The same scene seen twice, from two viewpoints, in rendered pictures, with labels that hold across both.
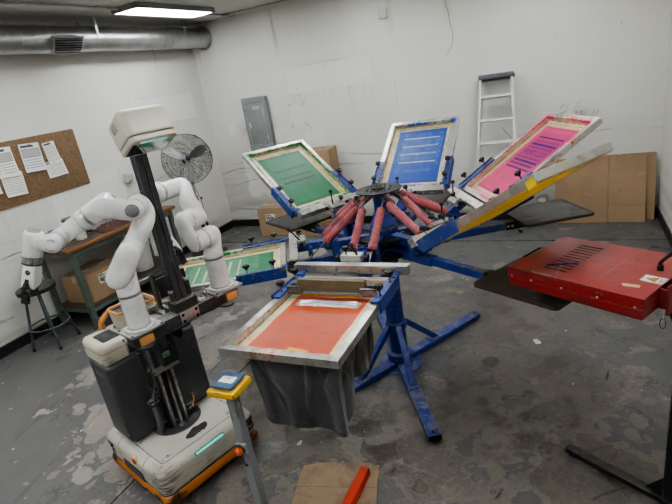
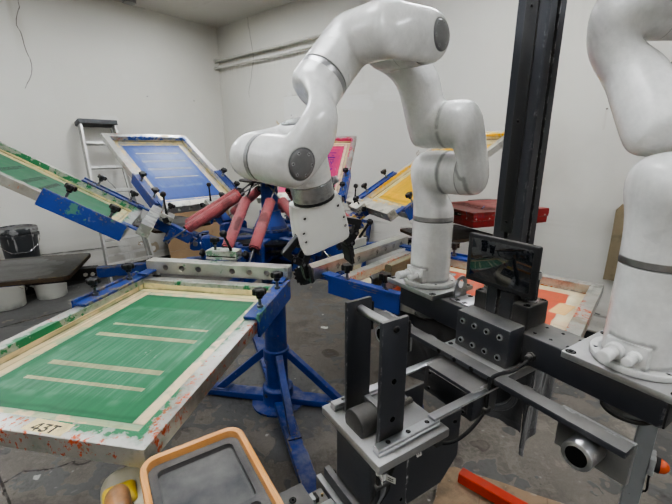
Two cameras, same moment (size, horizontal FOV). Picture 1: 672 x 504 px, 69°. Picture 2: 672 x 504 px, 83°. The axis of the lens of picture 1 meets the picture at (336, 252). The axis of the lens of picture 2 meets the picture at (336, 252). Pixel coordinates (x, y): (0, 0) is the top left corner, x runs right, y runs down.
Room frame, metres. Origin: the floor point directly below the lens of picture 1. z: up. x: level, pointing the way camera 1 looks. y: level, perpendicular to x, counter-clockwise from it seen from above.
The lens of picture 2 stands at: (2.30, 1.52, 1.45)
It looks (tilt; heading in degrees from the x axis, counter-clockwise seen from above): 15 degrees down; 283
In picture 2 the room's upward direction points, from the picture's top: straight up
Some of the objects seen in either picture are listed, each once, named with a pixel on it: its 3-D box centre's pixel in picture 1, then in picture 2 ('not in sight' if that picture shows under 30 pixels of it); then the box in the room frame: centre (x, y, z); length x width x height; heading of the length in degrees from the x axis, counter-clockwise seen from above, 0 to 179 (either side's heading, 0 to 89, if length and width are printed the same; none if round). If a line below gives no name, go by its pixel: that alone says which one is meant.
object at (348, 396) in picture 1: (358, 365); not in sight; (2.00, -0.01, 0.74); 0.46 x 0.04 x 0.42; 153
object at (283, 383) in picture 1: (296, 390); (543, 373); (1.88, 0.28, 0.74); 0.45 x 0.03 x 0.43; 63
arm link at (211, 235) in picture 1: (208, 243); (438, 186); (2.27, 0.60, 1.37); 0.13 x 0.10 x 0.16; 145
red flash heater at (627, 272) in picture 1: (601, 273); (487, 212); (1.89, -1.11, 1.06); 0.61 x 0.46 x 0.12; 33
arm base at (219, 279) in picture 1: (216, 271); (426, 251); (2.29, 0.60, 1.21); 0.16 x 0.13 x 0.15; 46
